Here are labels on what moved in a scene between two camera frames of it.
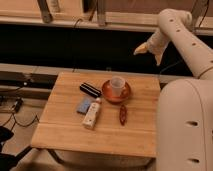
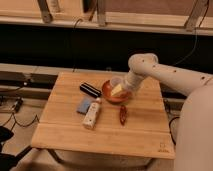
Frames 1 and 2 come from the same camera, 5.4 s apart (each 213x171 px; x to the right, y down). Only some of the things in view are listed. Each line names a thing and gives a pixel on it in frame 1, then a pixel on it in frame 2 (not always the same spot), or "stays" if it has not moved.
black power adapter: x=18 y=104 stays
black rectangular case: x=90 y=90 stays
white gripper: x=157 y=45 → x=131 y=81
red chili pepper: x=123 y=115 stays
